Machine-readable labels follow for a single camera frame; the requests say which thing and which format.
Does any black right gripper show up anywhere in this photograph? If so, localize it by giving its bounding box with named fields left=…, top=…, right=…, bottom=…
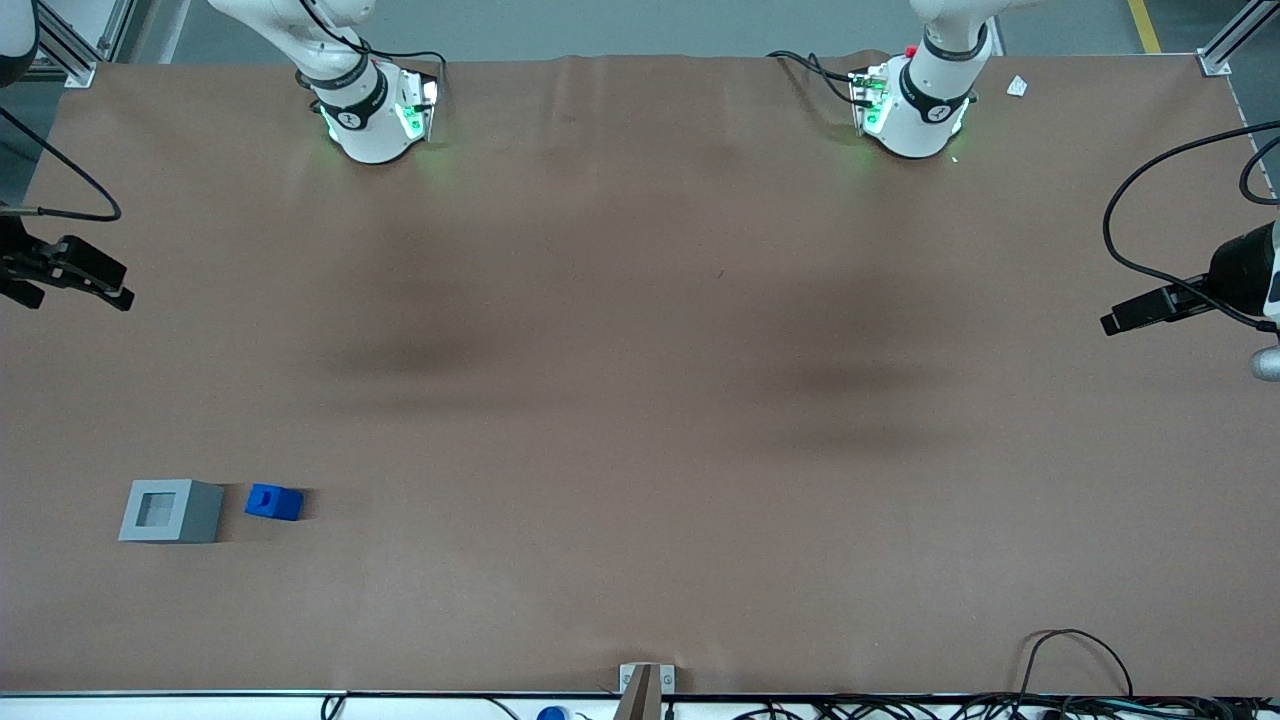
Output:
left=0, top=215, right=136, bottom=311

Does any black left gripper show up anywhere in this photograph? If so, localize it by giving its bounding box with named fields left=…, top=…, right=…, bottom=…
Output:
left=1100, top=225, right=1273, bottom=337

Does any blue plastic insert part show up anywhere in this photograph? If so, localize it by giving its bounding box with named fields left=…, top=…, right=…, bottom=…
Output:
left=245, top=484, right=304, bottom=522

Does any gray square base block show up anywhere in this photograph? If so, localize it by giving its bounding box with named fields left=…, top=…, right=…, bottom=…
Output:
left=118, top=479, right=225, bottom=545

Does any brown table mat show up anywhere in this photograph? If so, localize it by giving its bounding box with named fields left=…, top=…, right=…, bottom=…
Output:
left=0, top=50, right=1280, bottom=697

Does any long black left-arm cable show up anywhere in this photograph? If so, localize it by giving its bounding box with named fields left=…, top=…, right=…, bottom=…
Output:
left=1102, top=120, right=1280, bottom=333

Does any short black curved cable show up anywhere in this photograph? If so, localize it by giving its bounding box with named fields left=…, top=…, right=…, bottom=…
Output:
left=1239, top=134, right=1280, bottom=206

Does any aluminium frame profile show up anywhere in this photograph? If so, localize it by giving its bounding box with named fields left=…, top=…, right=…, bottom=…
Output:
left=35, top=0, right=136, bottom=89
left=1198, top=0, right=1280, bottom=77

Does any black looped cable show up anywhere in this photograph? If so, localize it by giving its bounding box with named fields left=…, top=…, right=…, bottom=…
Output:
left=1015, top=628, right=1134, bottom=701

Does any black base cable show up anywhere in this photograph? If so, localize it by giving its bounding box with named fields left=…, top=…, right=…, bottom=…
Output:
left=766, top=50, right=863, bottom=105
left=298, top=0, right=448, bottom=101

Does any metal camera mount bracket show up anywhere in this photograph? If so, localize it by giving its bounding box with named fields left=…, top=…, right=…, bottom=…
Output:
left=618, top=662, right=677, bottom=720

